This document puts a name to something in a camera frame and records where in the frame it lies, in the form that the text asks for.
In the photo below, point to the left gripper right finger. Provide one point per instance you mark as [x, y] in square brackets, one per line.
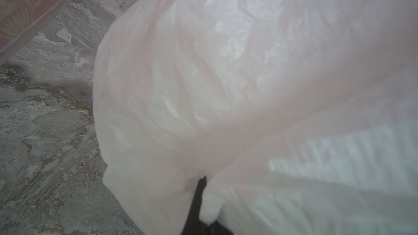
[217, 229]

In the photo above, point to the white plastic bag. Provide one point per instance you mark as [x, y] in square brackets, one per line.
[301, 114]

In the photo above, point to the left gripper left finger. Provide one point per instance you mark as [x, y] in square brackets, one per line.
[193, 225]

